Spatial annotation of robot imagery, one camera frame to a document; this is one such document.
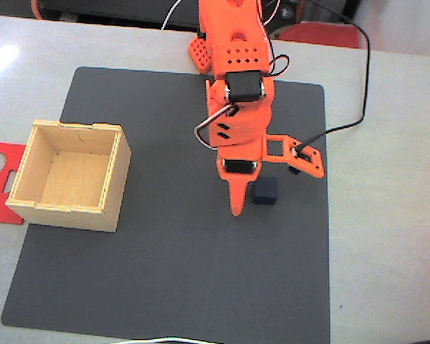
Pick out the red object behind table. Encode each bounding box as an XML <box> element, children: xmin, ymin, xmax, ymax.
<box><xmin>272</xmin><ymin>20</ymin><xmax>363</xmax><ymax>49</ymax></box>

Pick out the white cable at table edge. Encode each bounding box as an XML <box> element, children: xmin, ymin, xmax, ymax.
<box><xmin>109</xmin><ymin>335</ymin><xmax>225</xmax><ymax>344</ymax></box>

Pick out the dark grey mat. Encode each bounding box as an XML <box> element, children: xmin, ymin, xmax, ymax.
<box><xmin>0</xmin><ymin>65</ymin><xmax>332</xmax><ymax>344</ymax></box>

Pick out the open wooden box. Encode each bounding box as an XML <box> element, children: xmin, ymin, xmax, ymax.
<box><xmin>4</xmin><ymin>118</ymin><xmax>133</xmax><ymax>234</ymax></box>

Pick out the orange camera mount with camera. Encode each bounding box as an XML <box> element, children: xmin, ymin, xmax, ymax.
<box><xmin>262</xmin><ymin>133</ymin><xmax>325</xmax><ymax>180</ymax></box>

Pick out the dark blue cube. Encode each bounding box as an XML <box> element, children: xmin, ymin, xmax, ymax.
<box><xmin>251</xmin><ymin>176</ymin><xmax>280</xmax><ymax>206</ymax></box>

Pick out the orange cable in background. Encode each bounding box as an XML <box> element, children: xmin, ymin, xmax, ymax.
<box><xmin>29</xmin><ymin>0</ymin><xmax>46</xmax><ymax>19</ymax></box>

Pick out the white cable behind arm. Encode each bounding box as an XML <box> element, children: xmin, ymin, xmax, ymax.
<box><xmin>161</xmin><ymin>0</ymin><xmax>184</xmax><ymax>32</ymax></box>

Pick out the red flat cutout plate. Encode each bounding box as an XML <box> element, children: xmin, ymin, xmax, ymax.
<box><xmin>0</xmin><ymin>140</ymin><xmax>27</xmax><ymax>226</ymax></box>

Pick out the black camera cable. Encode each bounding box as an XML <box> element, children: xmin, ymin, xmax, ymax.
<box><xmin>292</xmin><ymin>0</ymin><xmax>371</xmax><ymax>156</ymax></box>

